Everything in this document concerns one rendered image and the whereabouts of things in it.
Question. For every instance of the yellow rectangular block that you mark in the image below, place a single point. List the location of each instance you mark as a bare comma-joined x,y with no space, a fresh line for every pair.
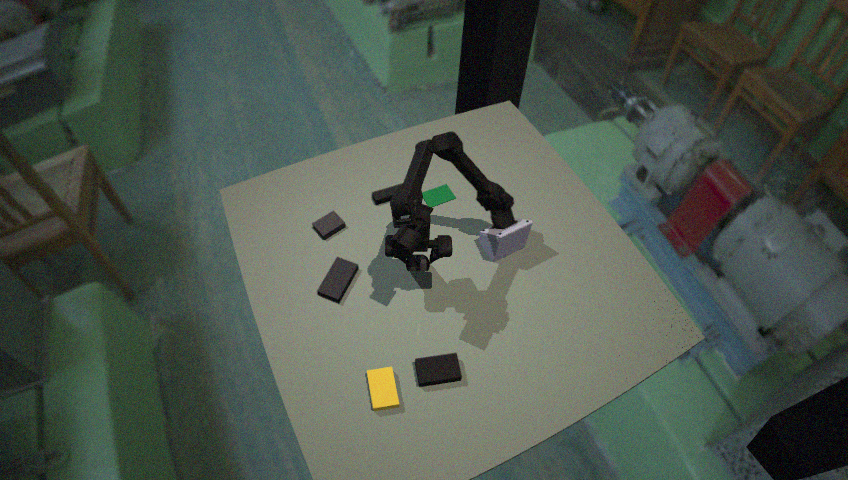
383,389

